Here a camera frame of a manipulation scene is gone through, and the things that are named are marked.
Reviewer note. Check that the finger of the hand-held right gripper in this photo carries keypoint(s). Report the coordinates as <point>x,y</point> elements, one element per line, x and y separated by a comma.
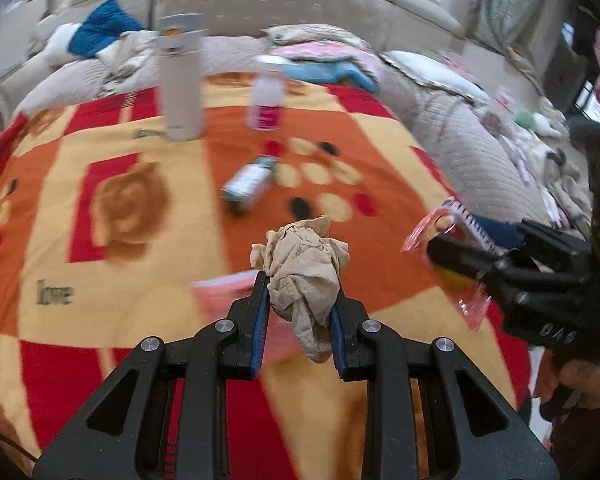
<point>500,235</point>
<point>465,257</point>

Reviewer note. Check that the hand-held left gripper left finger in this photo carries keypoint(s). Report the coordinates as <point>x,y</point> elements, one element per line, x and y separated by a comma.
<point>260,330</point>

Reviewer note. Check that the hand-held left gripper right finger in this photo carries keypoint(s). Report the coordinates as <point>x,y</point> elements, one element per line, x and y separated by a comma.
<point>339,345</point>

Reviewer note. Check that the clear pink snack wrapper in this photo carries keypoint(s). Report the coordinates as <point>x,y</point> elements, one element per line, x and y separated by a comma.
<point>430,222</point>

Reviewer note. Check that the beige paper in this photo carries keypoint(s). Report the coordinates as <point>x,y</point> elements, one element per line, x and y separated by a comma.
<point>305,270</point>

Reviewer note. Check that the person's right hand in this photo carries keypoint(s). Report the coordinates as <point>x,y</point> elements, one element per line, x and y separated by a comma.
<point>585,382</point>

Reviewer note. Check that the pink plastic bag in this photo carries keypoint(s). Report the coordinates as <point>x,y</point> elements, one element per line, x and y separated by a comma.
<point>215,295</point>

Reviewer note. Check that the grey quilted bedspread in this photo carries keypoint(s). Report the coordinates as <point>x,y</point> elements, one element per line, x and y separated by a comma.
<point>460,135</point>

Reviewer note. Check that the green plush toy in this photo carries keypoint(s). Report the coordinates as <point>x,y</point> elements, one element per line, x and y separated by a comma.
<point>535,122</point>

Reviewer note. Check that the clear plastic bag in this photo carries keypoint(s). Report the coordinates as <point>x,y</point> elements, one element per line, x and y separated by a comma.
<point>500,110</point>

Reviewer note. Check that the person's dark clothing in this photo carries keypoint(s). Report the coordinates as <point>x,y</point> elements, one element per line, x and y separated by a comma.
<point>590,445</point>

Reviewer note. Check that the green white small box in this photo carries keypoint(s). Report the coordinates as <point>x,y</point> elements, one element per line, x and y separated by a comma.
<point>250,185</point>

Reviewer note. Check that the orange red printed blanket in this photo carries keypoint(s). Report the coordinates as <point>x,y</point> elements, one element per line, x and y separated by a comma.
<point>105,270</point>

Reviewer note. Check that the white frilled pillow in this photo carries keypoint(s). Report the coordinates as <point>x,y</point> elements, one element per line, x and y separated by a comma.
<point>430,67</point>

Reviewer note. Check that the white pink-label pill bottle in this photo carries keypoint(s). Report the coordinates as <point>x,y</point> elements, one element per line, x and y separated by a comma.
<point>266,105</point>

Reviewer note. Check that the pale green curtain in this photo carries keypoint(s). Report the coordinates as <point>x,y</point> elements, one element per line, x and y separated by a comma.
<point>510,10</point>

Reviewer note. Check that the folded pink blue blanket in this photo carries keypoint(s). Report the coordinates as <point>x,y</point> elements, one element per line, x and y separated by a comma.
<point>330,67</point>

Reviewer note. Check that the white thermos bottle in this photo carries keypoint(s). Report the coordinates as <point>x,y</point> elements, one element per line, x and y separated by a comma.
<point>180,85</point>

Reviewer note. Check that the floral patterned pillow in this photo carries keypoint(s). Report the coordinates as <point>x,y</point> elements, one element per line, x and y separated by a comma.
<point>320,35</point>

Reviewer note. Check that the white garment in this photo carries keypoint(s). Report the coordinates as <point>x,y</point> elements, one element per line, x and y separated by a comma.
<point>130,55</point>

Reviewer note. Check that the beige tufted headboard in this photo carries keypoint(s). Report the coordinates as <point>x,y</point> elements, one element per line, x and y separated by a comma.
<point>290,0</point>

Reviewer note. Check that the blue garment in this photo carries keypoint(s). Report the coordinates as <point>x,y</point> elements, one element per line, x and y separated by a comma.
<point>105,25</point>

